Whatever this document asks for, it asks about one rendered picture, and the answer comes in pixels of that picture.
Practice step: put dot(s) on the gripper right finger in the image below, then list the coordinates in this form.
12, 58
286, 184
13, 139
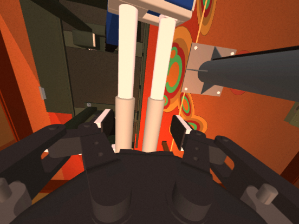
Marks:
195, 149

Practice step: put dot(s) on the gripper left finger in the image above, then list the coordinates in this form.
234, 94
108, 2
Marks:
93, 147

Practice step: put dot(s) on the white lever with cream grip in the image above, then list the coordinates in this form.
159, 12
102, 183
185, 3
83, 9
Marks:
161, 65
126, 58

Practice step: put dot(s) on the dark green beam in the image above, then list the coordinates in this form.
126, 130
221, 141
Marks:
78, 117

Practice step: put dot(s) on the dark green cabinet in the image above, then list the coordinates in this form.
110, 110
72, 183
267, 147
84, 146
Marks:
51, 58

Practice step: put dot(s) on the olive green box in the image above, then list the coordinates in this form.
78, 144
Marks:
293, 115

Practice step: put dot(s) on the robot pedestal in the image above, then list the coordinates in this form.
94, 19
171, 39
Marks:
247, 70

